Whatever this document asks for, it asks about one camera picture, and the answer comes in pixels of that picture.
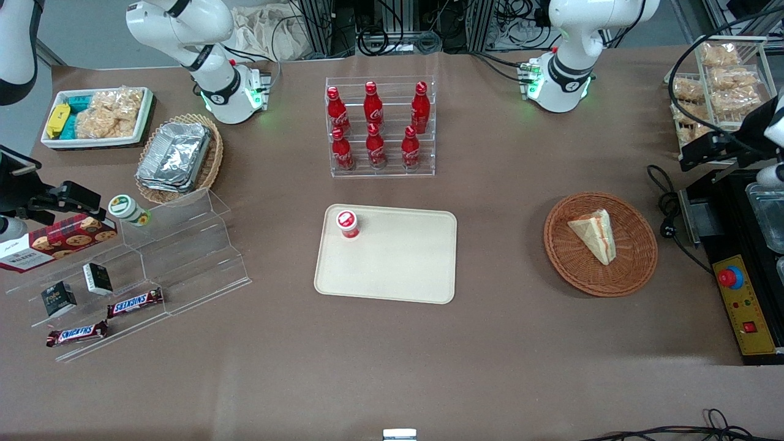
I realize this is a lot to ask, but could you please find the triangle sandwich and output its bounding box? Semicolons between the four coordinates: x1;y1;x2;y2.
567;208;614;266

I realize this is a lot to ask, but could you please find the white rectangular snack tray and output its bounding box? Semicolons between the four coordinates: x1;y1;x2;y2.
40;86;154;150

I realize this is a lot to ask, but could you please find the brown round wicker basket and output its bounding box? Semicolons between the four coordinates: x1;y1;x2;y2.
543;192;659;298

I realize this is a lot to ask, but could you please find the light wicker oval basket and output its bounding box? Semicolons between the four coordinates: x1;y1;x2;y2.
135;113;224;205

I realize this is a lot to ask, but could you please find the beige plastic serving tray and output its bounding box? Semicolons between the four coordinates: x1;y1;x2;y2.
314;203;458;305

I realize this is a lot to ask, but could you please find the clear bag of fried snacks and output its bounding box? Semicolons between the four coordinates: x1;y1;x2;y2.
701;42;740;67
676;121;715;151
709;66;761;92
709;88;764;115
672;78;706;102
671;100;709;125

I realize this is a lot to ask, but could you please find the red tartan cookie box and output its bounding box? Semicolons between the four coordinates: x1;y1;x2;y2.
0;214;118;274

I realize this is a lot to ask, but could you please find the green lid yogurt cup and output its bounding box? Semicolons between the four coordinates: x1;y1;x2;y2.
108;194;151;228

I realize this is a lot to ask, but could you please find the clear bag of rice crackers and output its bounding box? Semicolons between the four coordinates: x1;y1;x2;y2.
75;108;134;140
91;88;144;118

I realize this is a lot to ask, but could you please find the yellow snack packet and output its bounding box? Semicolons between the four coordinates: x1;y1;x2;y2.
47;104;72;139

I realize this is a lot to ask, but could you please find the black heating machine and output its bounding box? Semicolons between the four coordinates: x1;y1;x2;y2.
677;167;784;366

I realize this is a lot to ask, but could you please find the small black carton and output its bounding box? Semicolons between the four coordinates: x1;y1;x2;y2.
40;281;78;318
82;262;115;296

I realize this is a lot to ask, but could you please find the steel food pan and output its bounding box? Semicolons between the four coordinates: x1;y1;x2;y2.
745;182;784;255

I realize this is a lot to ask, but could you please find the aluminium foil container stack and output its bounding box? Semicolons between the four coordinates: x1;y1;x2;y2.
135;121;213;193

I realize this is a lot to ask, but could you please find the clear acrylic step shelf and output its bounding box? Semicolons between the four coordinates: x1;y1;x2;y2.
5;188;252;363

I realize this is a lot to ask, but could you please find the brown Snickers bar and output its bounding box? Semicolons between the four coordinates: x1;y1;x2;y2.
107;287;165;319
45;320;110;349

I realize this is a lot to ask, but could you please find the yellow control panel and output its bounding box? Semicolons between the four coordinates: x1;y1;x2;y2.
712;254;779;358

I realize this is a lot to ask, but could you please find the beige crumpled cloth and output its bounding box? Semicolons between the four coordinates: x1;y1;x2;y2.
232;4;308;62

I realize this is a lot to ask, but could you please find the red cola bottle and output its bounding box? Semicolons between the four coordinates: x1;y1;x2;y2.
401;125;422;171
363;80;385;130
326;86;352;137
331;126;356;172
365;122;388;170
410;81;431;135

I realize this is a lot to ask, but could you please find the red lid yogurt cup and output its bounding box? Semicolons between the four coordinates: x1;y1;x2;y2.
335;209;361;240

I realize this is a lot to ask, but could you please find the clear acrylic bottle rack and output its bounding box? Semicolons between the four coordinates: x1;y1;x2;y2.
324;75;436;179

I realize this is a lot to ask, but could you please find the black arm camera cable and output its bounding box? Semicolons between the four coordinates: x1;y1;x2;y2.
667;9;784;154

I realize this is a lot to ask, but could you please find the black power cable with plug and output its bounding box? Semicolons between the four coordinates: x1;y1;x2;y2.
646;164;715;274

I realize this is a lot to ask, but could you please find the white wire shelf rack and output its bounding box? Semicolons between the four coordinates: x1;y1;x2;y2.
664;35;784;165

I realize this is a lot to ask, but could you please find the black cable on table edge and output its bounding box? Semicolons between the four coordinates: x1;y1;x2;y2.
578;407;784;441

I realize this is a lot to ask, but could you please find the grey coiled cable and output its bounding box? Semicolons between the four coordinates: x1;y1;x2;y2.
397;29;443;55

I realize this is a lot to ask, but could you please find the black coiled cable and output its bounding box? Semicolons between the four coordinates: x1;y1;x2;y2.
357;26;391;57

